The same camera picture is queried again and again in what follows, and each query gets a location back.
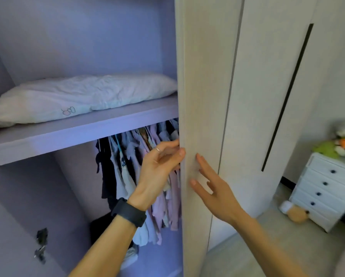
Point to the cream wardrobe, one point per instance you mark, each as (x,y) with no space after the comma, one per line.
(262,69)

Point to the metal door hinge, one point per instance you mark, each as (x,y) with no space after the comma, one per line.
(41,236)

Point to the person's right forearm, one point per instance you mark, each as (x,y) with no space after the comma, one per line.
(267,250)

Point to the white striped bag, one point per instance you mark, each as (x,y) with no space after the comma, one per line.
(130,258)

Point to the black bag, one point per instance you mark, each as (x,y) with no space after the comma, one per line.
(100,227)

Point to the person's left hand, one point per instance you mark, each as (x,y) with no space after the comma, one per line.
(158,173)

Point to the row of hanging clothes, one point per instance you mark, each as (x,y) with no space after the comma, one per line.
(172,204)

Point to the white drawer chest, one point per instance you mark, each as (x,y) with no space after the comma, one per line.
(322,190)

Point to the green plush toy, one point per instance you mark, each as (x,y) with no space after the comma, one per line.
(325,148)

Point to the orange plush toy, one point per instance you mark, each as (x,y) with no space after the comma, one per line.
(296,213)

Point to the black smartwatch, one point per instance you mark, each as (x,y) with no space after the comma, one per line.
(129,213)

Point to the white strawberry patch pillow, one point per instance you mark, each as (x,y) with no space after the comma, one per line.
(88,95)

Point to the person's right hand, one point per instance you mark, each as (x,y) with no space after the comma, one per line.
(221,201)

